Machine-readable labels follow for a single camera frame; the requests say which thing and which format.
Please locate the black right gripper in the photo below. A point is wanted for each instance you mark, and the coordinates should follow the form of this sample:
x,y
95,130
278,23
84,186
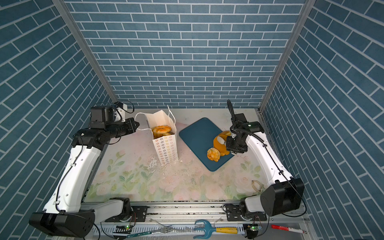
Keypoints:
x,y
229,145

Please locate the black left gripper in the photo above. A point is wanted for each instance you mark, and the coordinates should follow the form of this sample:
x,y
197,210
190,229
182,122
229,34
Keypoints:
x,y
131,129

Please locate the large round orange cake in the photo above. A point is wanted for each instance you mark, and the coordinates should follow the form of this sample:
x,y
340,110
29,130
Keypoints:
x,y
223,150

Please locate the knotted yellow bread roll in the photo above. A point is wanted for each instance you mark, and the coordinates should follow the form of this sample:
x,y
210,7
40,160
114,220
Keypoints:
x,y
213,154

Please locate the ring doughnut bread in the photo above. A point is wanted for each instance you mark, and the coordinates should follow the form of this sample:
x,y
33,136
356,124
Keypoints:
x,y
161,130

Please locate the white paper bag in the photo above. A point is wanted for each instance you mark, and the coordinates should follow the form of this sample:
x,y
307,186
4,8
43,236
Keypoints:
x,y
166,145

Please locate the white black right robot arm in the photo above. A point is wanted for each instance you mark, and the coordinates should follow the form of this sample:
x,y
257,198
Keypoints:
x,y
283,193

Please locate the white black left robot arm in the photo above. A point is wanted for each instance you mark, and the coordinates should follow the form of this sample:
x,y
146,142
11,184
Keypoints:
x,y
64,215

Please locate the beige rubber band loop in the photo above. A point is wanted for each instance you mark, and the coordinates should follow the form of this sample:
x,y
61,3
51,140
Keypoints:
x,y
257,186

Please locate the dark teal tray mat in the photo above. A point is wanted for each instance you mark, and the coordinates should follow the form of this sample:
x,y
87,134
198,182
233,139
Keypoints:
x,y
199,138

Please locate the teal yellow garden fork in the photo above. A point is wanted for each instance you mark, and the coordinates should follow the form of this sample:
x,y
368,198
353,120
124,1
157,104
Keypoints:
x,y
208,229

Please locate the red white marker pen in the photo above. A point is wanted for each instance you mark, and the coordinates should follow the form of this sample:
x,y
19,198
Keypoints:
x,y
288,229

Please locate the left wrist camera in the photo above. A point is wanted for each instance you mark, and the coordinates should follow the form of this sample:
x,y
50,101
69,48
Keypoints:
x,y
120,112

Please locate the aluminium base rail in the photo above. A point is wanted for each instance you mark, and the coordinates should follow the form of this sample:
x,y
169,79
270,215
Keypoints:
x,y
172,213

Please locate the metal fork green handle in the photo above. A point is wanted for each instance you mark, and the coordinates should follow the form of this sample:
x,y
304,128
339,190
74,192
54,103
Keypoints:
x,y
163,230

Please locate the aluminium corner post left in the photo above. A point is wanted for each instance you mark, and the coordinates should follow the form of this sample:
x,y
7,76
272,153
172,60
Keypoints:
x,y
76,32

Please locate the aluminium corner post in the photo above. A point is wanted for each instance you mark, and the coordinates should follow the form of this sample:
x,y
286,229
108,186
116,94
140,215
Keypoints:
x,y
287,51
76,32

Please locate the aluminium corner post right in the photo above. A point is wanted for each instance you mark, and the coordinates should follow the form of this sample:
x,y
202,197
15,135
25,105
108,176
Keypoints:
x,y
287,51

